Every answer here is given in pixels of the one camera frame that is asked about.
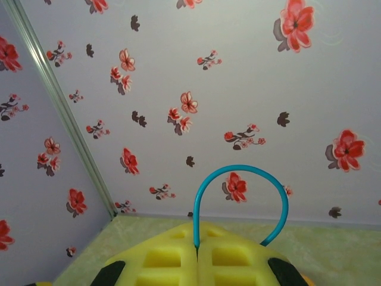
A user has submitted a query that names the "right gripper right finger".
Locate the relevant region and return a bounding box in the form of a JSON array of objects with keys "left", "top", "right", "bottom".
[{"left": 196, "top": 222, "right": 304, "bottom": 286}]

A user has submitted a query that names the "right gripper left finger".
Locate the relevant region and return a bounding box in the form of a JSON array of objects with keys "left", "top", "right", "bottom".
[{"left": 90, "top": 222, "right": 199, "bottom": 286}]

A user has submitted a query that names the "thin blue cable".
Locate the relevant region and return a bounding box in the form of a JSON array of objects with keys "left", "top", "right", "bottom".
[{"left": 192, "top": 164, "right": 290, "bottom": 259}]

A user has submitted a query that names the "aluminium frame post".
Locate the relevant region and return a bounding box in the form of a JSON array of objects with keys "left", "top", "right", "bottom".
[{"left": 0, "top": 0, "right": 120, "bottom": 220}]

